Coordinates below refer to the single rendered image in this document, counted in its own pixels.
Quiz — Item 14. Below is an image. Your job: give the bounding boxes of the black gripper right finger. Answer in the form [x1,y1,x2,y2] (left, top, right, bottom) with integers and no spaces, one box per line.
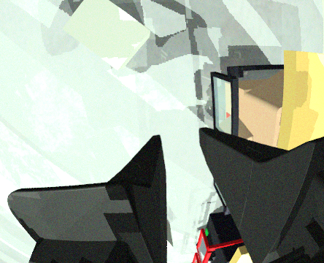
[199,126,324,263]

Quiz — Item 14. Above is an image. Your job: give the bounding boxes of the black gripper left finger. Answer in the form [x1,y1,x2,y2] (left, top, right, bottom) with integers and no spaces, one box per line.
[7,134,168,263]

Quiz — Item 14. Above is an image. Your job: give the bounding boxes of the black glasses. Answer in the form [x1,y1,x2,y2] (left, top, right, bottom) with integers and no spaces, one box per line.
[211,64,285,216]

